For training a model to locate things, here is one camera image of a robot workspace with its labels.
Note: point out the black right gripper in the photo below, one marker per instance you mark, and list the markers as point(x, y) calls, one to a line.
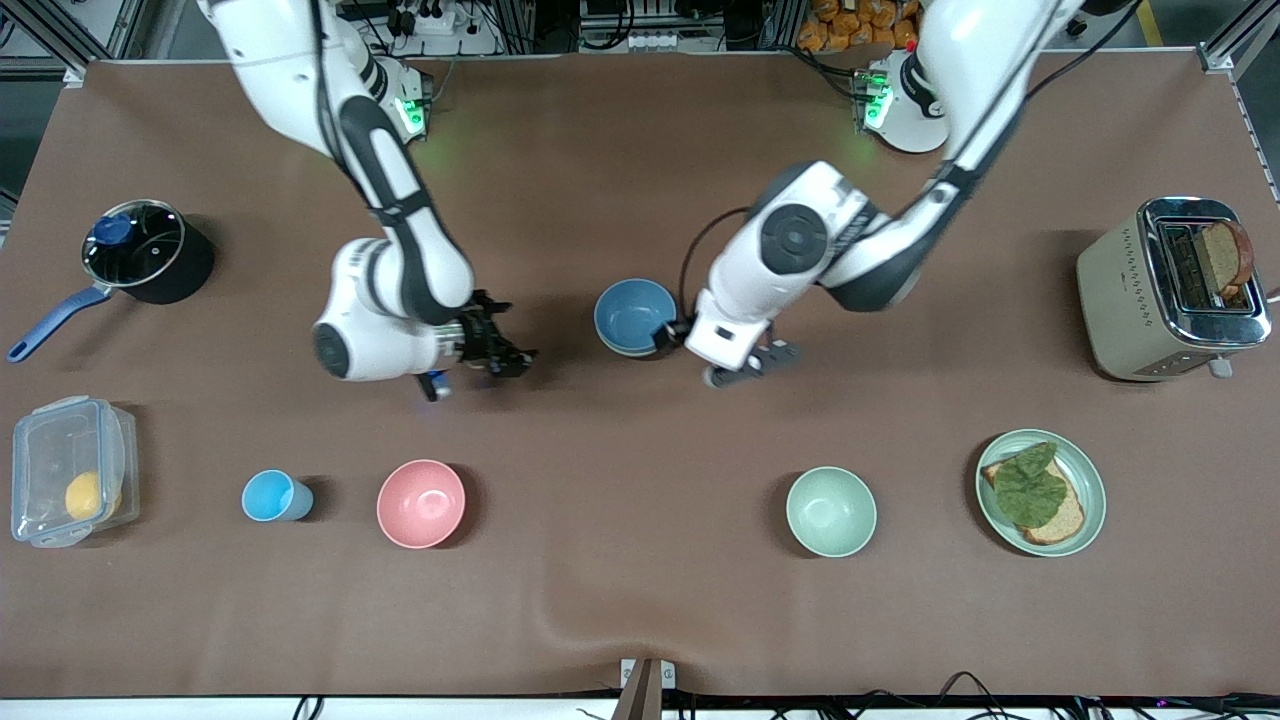
point(478, 338)

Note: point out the blue bowl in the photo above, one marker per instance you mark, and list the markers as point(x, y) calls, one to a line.
point(632, 312)

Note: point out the sage green bowl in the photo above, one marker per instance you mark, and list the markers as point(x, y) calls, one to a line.
point(615, 348)

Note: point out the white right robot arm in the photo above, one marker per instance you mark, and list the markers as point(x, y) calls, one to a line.
point(360, 330)

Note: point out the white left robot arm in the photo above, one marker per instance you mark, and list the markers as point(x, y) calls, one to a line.
point(740, 290)

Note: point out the pink bowl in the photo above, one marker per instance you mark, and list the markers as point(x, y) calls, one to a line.
point(421, 504)

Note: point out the pale green bowl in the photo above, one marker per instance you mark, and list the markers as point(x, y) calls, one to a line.
point(830, 512)

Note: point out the brown table cover mat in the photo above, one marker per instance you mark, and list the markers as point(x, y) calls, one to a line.
point(640, 600)

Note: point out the light blue cup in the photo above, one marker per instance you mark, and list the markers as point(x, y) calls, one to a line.
point(268, 496)

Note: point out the small white power strip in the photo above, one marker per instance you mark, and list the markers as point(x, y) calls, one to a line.
point(655, 42)

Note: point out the bag of orange buns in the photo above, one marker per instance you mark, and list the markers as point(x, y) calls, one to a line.
point(830, 30)

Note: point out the glass lid blue knob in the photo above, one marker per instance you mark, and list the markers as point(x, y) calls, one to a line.
point(150, 250)

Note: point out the green lettuce leaf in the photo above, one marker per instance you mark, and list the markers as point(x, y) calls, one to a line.
point(1030, 490)

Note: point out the pale green plate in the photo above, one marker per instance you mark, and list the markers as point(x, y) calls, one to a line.
point(1085, 470)

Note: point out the brown bread slice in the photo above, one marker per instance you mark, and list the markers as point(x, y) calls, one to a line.
point(1068, 522)

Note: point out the beige chrome toaster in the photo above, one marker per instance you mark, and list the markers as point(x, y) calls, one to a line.
point(1120, 300)

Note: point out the yellow lemon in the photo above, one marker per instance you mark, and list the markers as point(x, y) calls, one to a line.
point(84, 496)

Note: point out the clear plastic lidded container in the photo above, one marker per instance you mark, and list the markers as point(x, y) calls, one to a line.
point(40, 440)

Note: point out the dark crust bread slice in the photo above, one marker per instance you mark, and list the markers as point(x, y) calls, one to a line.
point(1222, 255)

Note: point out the aluminium frame rail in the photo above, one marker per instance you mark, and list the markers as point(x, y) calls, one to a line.
point(1240, 45)
point(95, 40)

